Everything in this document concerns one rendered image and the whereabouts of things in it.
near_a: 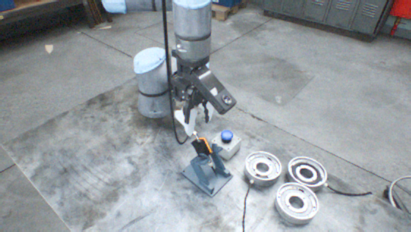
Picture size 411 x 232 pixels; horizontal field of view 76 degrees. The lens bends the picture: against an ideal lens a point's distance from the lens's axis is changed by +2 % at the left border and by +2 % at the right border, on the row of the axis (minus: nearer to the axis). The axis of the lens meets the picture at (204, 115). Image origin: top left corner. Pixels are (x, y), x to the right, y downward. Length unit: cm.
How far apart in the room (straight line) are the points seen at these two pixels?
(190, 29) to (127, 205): 50
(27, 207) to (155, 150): 124
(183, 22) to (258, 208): 51
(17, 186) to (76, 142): 118
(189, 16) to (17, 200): 176
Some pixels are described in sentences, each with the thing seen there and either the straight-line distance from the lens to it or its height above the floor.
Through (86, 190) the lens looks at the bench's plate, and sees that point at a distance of 85.
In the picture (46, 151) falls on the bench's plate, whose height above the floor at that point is 80.
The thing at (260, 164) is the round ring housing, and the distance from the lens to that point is 83.
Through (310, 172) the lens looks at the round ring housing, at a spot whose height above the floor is 82.
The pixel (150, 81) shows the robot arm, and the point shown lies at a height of 95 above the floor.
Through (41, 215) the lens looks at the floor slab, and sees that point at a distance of 191.
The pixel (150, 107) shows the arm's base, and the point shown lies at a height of 84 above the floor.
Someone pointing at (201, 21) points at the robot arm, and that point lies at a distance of 51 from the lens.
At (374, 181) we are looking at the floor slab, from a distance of 210.
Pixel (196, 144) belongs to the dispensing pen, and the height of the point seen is 92.
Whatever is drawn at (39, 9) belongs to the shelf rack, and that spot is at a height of 41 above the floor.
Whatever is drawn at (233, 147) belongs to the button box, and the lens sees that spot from 82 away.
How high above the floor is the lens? 145
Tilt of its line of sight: 40 degrees down
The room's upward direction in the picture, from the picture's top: straight up
